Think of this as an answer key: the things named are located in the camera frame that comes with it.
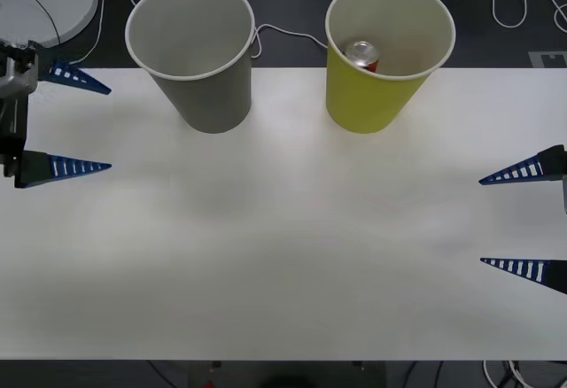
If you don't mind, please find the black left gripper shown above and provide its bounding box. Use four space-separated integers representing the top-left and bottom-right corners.
0 60 113 190

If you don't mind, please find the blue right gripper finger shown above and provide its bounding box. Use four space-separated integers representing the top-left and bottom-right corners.
478 144 567 186
479 256 567 296

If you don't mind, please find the red and gold drink can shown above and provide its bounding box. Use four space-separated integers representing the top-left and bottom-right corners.
343 40 381 74

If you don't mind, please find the round white disc base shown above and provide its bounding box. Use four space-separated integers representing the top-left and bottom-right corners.
0 0 100 50

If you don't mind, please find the grey plastic waste bin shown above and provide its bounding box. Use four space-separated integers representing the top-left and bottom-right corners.
124 0 257 135

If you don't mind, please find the yellow-green plastic waste bin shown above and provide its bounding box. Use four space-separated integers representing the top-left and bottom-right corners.
324 0 456 135

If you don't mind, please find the thin black cable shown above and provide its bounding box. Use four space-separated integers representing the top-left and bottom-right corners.
9 0 63 48

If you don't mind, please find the white cable under table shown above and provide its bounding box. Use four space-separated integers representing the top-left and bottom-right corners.
481 360 532 388

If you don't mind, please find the white power strip cable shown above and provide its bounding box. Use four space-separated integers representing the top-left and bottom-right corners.
115 0 330 59

